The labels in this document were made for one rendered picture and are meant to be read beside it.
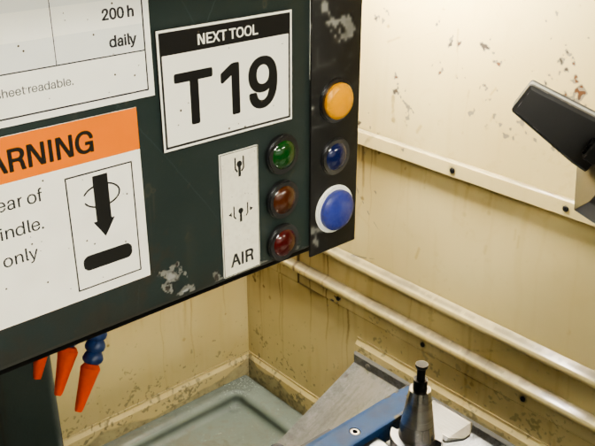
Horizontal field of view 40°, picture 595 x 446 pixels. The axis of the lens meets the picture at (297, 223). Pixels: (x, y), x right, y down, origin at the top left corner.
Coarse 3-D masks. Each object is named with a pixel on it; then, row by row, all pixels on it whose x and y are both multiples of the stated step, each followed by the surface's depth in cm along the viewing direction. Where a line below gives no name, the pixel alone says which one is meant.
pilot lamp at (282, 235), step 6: (282, 234) 55; (288, 234) 56; (294, 234) 56; (276, 240) 55; (282, 240) 55; (288, 240) 56; (294, 240) 56; (276, 246) 55; (282, 246) 56; (288, 246) 56; (276, 252) 56; (282, 252) 56; (288, 252) 56
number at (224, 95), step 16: (256, 48) 49; (272, 48) 50; (224, 64) 48; (240, 64) 49; (256, 64) 50; (272, 64) 50; (224, 80) 48; (240, 80) 49; (256, 80) 50; (272, 80) 51; (224, 96) 49; (240, 96) 50; (256, 96) 50; (272, 96) 51; (224, 112) 49; (240, 112) 50; (256, 112) 51; (272, 112) 52
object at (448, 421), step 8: (440, 408) 105; (448, 408) 105; (440, 416) 104; (448, 416) 104; (456, 416) 104; (440, 424) 102; (448, 424) 102; (456, 424) 102; (464, 424) 102; (472, 424) 103; (448, 432) 101; (456, 432) 101; (464, 432) 101; (448, 440) 100; (456, 440) 100; (464, 440) 100
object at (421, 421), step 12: (408, 396) 96; (420, 396) 95; (408, 408) 96; (420, 408) 96; (432, 408) 97; (408, 420) 97; (420, 420) 96; (432, 420) 97; (408, 432) 97; (420, 432) 97; (432, 432) 98; (408, 444) 97; (420, 444) 97
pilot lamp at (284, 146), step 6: (282, 144) 53; (288, 144) 53; (276, 150) 53; (282, 150) 53; (288, 150) 53; (294, 150) 54; (276, 156) 53; (282, 156) 53; (288, 156) 53; (294, 156) 54; (276, 162) 53; (282, 162) 53; (288, 162) 53; (282, 168) 54
